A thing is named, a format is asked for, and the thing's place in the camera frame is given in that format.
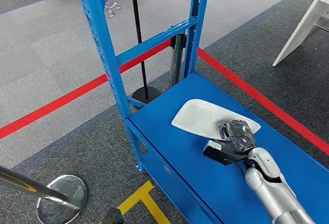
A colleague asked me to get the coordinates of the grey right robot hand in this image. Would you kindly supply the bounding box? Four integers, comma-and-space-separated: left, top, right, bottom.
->
218, 119, 257, 155

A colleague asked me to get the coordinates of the white plastic body panel part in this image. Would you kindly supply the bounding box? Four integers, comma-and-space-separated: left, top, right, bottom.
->
171, 99, 262, 141

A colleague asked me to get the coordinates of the blue metal shelf rack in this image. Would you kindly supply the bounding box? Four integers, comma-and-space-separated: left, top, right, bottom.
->
72, 0, 329, 224

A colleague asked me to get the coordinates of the grey stanchion with black head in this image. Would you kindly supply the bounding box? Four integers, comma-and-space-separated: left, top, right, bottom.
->
169, 31, 187, 89

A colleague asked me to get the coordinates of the white slanted-leg table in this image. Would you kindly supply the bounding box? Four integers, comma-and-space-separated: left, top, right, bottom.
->
272, 0, 329, 68

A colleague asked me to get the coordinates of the grey metal robot foot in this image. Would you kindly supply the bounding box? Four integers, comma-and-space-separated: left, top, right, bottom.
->
101, 208, 125, 224

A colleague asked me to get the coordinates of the chrome swivel chair base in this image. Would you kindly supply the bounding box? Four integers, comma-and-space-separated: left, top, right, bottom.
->
104, 0, 121, 18

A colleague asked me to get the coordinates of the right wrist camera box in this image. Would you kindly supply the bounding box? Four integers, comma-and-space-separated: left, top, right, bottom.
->
202, 140, 249, 166

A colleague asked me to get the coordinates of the black stanchion post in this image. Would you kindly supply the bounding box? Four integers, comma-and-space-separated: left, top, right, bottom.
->
122, 0, 161, 106

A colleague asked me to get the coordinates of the chrome stanchion post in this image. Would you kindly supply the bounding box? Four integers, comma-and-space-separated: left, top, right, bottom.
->
0, 163, 88, 224

